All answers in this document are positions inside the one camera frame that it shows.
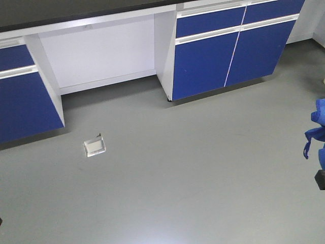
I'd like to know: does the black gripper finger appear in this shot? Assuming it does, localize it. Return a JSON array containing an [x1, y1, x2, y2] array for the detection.
[[314, 169, 325, 190]]

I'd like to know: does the blue double door cabinet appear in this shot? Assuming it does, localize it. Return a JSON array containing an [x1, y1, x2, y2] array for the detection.
[[153, 0, 305, 102]]

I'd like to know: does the blue cloth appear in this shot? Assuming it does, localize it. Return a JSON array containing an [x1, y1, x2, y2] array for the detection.
[[302, 98, 325, 171]]

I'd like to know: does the floor outlet box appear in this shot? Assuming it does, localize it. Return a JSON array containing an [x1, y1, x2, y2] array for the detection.
[[83, 133, 107, 158]]

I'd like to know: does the blue left cabinet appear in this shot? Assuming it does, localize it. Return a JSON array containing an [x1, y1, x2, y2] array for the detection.
[[1, 35, 65, 143]]

